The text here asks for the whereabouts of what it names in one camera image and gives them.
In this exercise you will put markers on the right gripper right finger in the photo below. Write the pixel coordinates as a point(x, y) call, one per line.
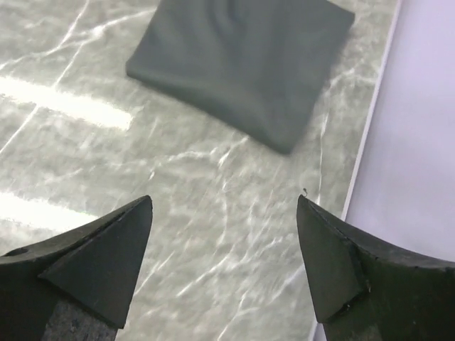
point(364, 288)

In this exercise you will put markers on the dark grey t shirt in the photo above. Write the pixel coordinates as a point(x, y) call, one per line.
point(258, 66)

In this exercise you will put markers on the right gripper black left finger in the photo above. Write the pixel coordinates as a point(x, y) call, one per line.
point(77, 285)

